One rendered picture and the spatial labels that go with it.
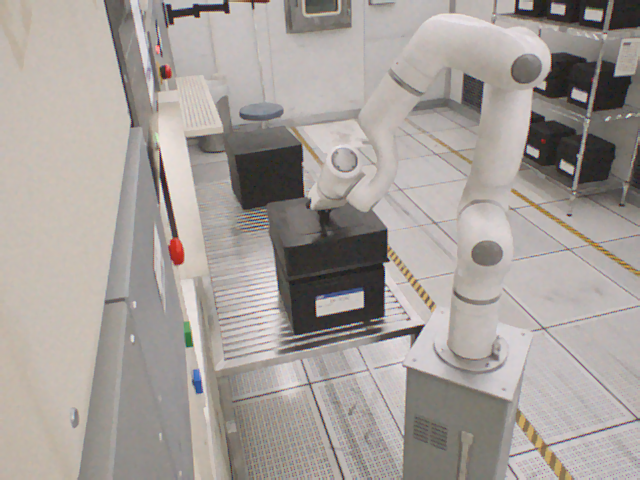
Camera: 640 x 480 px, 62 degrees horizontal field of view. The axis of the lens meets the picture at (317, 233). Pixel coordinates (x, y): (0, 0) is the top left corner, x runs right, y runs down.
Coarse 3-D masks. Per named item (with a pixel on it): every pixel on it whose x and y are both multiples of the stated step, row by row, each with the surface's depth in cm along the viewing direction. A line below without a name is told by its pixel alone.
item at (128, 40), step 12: (120, 24) 66; (132, 24) 88; (120, 36) 63; (132, 36) 83; (144, 36) 122; (132, 48) 79; (132, 60) 75; (132, 72) 71; (144, 72) 98; (132, 84) 68; (144, 84) 92; (132, 96) 65; (144, 96) 86; (144, 108) 82; (144, 120) 78; (144, 132) 74; (216, 432) 129
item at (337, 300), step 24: (288, 288) 144; (312, 288) 144; (336, 288) 146; (360, 288) 148; (384, 288) 150; (288, 312) 154; (312, 312) 148; (336, 312) 150; (360, 312) 152; (384, 312) 155
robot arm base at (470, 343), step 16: (464, 304) 130; (496, 304) 130; (464, 320) 132; (480, 320) 130; (496, 320) 133; (448, 336) 141; (464, 336) 134; (480, 336) 133; (496, 336) 143; (448, 352) 139; (464, 352) 136; (480, 352) 135; (496, 352) 138; (464, 368) 134; (480, 368) 134; (496, 368) 135
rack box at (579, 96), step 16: (576, 64) 350; (592, 64) 345; (608, 64) 343; (576, 80) 348; (592, 80) 334; (608, 80) 333; (624, 80) 335; (576, 96) 352; (608, 96) 338; (624, 96) 341
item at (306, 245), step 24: (288, 216) 151; (312, 216) 150; (336, 216) 149; (360, 216) 148; (288, 240) 138; (312, 240) 138; (336, 240) 138; (360, 240) 140; (384, 240) 142; (288, 264) 138; (312, 264) 140; (336, 264) 141; (360, 264) 143
